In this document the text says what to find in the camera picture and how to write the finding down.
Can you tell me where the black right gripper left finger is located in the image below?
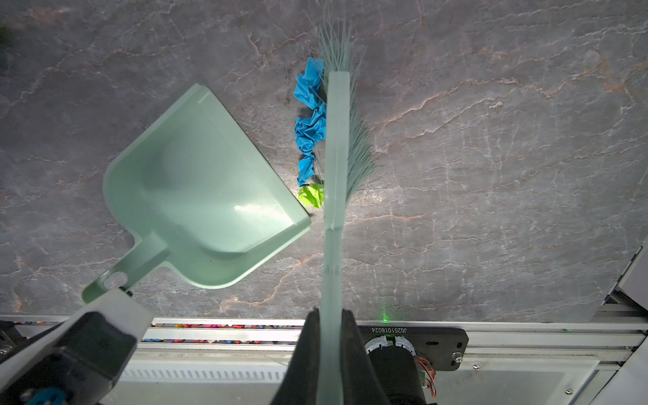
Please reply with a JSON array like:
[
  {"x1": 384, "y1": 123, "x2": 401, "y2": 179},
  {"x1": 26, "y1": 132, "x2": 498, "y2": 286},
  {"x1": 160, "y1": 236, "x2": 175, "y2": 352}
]
[{"x1": 271, "y1": 308, "x2": 321, "y2": 405}]

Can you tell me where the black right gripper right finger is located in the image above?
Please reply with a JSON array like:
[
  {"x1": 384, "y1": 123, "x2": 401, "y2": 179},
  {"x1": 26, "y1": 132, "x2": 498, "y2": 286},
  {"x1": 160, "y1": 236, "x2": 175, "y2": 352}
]
[{"x1": 340, "y1": 310, "x2": 389, "y2": 405}]

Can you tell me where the mint green dustpan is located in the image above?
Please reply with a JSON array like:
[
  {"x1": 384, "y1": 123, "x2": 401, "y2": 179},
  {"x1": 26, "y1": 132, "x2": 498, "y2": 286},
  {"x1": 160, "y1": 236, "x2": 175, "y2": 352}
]
[{"x1": 103, "y1": 84, "x2": 312, "y2": 290}]

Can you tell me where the mint green hand brush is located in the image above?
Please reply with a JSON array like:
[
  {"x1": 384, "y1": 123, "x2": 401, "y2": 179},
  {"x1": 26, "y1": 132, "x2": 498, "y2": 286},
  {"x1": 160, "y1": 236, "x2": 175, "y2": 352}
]
[{"x1": 316, "y1": 19, "x2": 374, "y2": 404}]

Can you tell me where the blue scrap cluster centre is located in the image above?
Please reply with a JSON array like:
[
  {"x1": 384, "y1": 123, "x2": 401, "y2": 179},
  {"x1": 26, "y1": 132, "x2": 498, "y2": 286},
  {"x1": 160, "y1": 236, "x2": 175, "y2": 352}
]
[{"x1": 294, "y1": 57, "x2": 327, "y2": 209}]

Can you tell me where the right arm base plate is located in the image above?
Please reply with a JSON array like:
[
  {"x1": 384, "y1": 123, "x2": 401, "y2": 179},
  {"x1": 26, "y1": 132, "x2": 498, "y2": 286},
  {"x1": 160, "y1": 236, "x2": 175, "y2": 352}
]
[{"x1": 359, "y1": 324, "x2": 469, "y2": 371}]

